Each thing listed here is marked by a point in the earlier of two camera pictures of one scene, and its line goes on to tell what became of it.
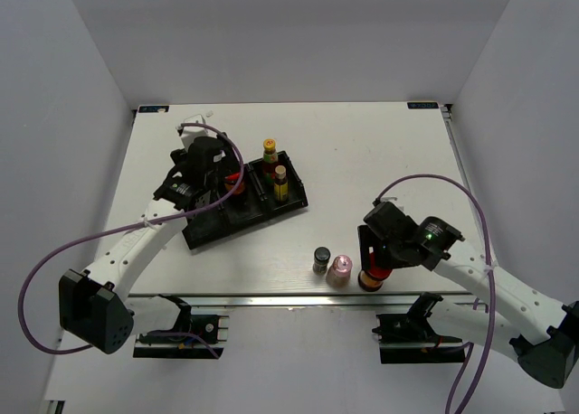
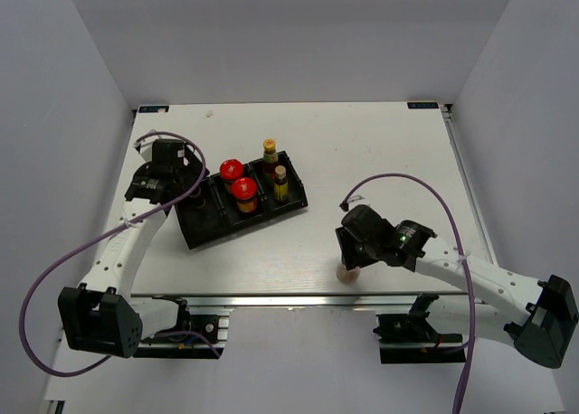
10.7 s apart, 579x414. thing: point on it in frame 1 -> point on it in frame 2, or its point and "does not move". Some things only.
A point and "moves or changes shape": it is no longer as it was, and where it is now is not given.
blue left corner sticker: x=153 y=108 does not move
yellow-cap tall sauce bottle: x=270 y=162 does not move
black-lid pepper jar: x=321 y=258 moves or changes shape
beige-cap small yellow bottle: x=280 y=190 does not move
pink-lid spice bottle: x=339 y=272 moves or changes shape
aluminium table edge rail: x=305 y=300 does not move
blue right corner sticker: x=422 y=105 does not move
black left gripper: x=228 y=162 -> x=193 y=171
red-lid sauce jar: x=371 y=278 -> x=244 y=192
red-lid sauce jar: x=231 y=181 does not move
